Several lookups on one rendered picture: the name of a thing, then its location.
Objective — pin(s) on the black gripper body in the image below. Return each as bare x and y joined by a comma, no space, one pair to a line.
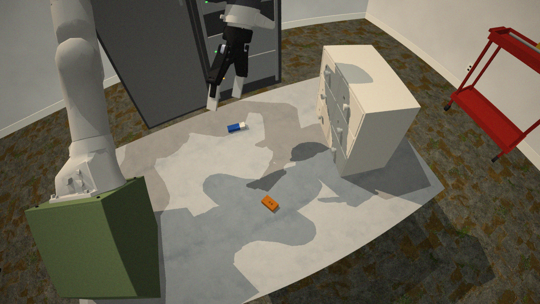
236,38

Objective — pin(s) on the cream small chest of drawers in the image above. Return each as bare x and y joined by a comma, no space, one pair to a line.
389,107

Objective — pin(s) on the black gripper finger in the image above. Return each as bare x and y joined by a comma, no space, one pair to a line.
241,68
217,72

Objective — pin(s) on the orange rectangular block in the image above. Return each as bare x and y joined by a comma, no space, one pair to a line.
269,203

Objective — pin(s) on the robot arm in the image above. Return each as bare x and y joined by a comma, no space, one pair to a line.
92,168

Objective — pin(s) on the blue and white eraser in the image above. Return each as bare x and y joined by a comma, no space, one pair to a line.
236,127

